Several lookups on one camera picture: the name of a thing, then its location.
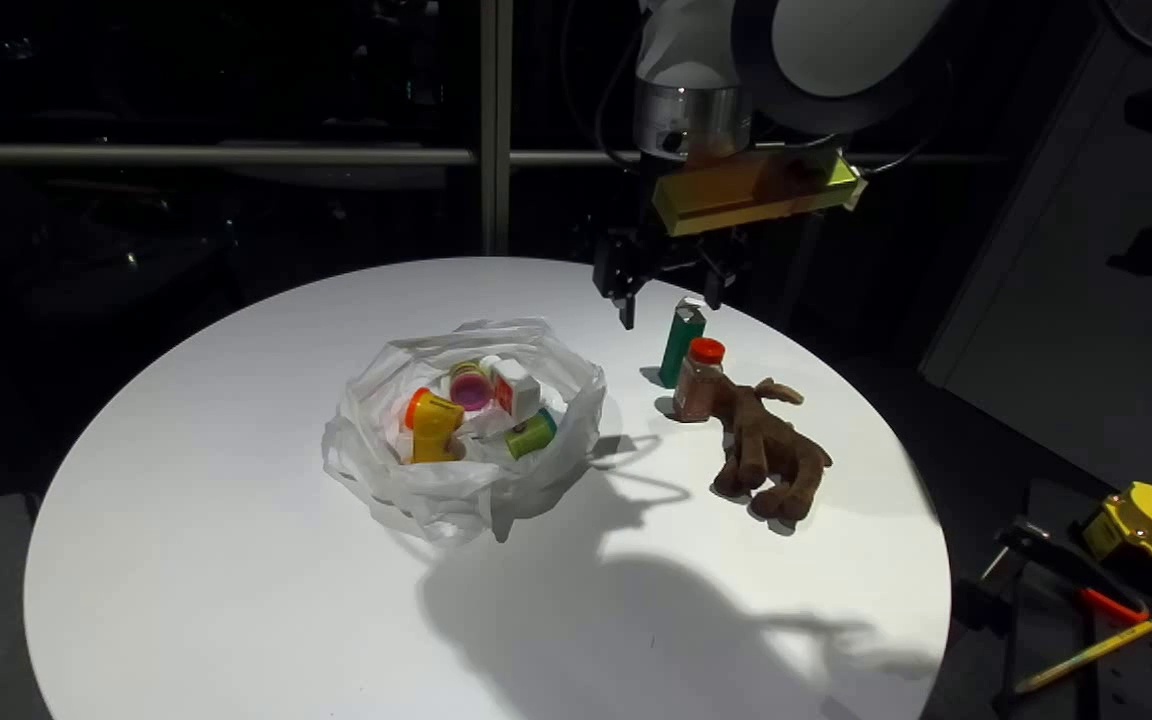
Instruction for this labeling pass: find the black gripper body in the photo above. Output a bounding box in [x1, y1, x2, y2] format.
[591, 208, 735, 302]

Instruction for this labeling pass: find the brown plush toy dog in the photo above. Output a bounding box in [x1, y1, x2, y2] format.
[680, 369, 831, 533]

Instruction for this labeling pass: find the red-handled black tool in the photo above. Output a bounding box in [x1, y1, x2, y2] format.
[998, 521, 1152, 624]

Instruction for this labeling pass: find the purple toy cup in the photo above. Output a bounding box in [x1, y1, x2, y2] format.
[450, 376, 490, 414]

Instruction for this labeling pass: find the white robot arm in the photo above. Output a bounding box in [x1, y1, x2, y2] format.
[596, 0, 957, 329]

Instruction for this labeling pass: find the yellow toy cup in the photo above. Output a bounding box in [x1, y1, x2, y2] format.
[402, 389, 464, 466]

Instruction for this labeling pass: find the clear plastic bag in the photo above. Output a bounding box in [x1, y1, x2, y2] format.
[320, 322, 615, 545]

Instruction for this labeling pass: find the green toy carton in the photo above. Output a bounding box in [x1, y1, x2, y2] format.
[655, 302, 705, 389]

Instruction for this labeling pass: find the red-lid spice jar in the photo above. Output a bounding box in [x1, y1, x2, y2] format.
[676, 335, 725, 402]

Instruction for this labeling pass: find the wrist camera with yellow tape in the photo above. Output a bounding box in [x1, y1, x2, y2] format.
[652, 150, 869, 238]

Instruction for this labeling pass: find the metal window railing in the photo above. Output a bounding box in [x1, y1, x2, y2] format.
[0, 0, 1007, 257]

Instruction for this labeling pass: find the white toy milk carton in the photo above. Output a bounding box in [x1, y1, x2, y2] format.
[449, 357, 562, 441]

